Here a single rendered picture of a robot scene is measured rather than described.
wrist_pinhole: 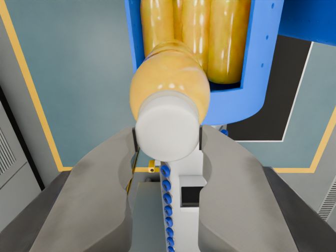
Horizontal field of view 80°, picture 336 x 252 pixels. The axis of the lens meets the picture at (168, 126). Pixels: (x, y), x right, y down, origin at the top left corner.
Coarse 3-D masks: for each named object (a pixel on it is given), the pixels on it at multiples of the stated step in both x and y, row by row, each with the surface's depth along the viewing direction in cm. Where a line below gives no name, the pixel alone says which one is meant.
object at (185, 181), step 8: (184, 176) 81; (192, 176) 81; (200, 176) 81; (184, 184) 77; (192, 184) 77; (200, 184) 77; (184, 192) 72; (192, 192) 72; (184, 200) 69; (192, 200) 69; (184, 208) 69; (192, 208) 68
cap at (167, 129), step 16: (160, 96) 12; (144, 112) 11; (160, 112) 11; (176, 112) 11; (192, 112) 11; (144, 128) 12; (160, 128) 12; (176, 128) 12; (192, 128) 11; (144, 144) 12; (160, 144) 12; (176, 144) 12; (192, 144) 12; (160, 160) 13; (176, 160) 13
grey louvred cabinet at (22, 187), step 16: (0, 96) 164; (0, 112) 159; (0, 128) 159; (16, 128) 180; (0, 144) 159; (16, 144) 175; (0, 160) 159; (16, 160) 175; (32, 160) 200; (0, 176) 159; (16, 176) 175; (32, 176) 195; (0, 192) 159; (16, 192) 175; (32, 192) 195; (0, 208) 159; (16, 208) 175; (0, 224) 159
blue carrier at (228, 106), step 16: (128, 0) 37; (256, 0) 27; (272, 0) 29; (128, 16) 38; (256, 16) 28; (272, 16) 30; (128, 32) 39; (256, 32) 30; (272, 32) 32; (256, 48) 31; (272, 48) 34; (256, 64) 32; (208, 80) 56; (240, 80) 52; (256, 80) 34; (224, 96) 33; (240, 96) 34; (256, 96) 36; (208, 112) 34; (224, 112) 34; (240, 112) 35
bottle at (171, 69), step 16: (160, 48) 20; (176, 48) 20; (144, 64) 16; (160, 64) 15; (176, 64) 15; (192, 64) 16; (144, 80) 14; (160, 80) 14; (176, 80) 14; (192, 80) 14; (144, 96) 14; (176, 96) 13; (192, 96) 14; (208, 96) 16
